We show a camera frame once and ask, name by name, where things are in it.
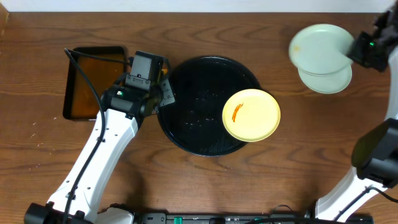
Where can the green plate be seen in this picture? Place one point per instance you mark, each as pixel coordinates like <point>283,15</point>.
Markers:
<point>327,84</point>
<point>321,49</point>

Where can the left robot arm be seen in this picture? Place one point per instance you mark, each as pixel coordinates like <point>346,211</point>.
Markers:
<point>122,110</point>

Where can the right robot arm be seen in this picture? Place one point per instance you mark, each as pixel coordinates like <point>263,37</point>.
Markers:
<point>374,158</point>

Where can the yellow plate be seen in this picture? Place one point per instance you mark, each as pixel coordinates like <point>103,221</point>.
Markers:
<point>251,115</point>

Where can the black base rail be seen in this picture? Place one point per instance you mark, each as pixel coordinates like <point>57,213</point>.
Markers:
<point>162,218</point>

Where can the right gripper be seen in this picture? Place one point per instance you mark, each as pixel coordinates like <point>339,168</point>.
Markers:
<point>355,52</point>

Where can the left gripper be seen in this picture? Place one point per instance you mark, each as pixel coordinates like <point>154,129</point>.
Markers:
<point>168,98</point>

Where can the round black tray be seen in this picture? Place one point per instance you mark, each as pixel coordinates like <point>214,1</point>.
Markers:
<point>201,87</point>

